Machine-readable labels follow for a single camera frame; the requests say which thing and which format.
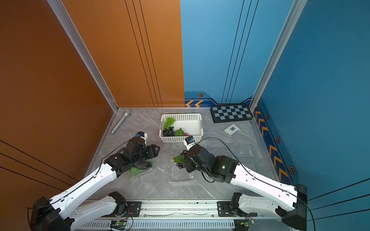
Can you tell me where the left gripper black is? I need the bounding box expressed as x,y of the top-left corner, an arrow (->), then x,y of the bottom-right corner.
132,143 -> 161,167

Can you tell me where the green grape leaf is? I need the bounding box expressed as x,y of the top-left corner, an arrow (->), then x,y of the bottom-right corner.
173,155 -> 185,164
175,128 -> 185,137

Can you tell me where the clear clamshell container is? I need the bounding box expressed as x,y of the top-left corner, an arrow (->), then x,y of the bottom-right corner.
125,160 -> 154,178
168,146 -> 197,184

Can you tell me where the dark purple grape bunch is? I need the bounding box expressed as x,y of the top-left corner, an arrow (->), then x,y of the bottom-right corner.
174,150 -> 188,169

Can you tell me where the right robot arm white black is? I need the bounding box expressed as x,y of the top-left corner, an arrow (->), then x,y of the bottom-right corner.
184,143 -> 307,231

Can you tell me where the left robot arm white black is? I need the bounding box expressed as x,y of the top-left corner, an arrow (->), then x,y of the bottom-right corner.
28,132 -> 161,231

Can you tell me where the small black grape bunch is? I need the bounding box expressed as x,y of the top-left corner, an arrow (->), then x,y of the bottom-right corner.
162,127 -> 176,137

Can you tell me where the small green grape bunch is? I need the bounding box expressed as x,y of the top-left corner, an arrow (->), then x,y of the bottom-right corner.
163,117 -> 175,130

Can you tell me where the silver microphone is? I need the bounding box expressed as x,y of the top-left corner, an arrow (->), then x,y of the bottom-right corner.
110,109 -> 131,134

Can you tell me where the white perforated plastic basket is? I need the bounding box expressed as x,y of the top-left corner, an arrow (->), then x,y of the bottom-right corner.
159,113 -> 204,143

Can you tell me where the black grey chessboard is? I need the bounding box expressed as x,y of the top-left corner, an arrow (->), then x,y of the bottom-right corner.
210,104 -> 253,123

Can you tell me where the right green circuit board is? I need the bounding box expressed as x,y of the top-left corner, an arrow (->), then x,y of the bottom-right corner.
240,218 -> 255,228

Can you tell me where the green circuit board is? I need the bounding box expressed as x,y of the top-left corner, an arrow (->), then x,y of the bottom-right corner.
240,218 -> 255,228
109,220 -> 127,231

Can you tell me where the left green circuit board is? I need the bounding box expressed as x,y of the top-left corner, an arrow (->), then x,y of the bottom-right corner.
109,220 -> 127,231

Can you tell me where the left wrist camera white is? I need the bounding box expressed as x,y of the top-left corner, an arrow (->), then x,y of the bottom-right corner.
136,131 -> 148,141

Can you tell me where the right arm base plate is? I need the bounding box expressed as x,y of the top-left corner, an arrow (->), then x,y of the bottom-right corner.
217,201 -> 258,218

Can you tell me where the aluminium rail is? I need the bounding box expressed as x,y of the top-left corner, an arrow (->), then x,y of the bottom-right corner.
57,199 -> 301,220

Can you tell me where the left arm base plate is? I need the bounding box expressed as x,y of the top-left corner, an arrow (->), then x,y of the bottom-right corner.
104,201 -> 142,218

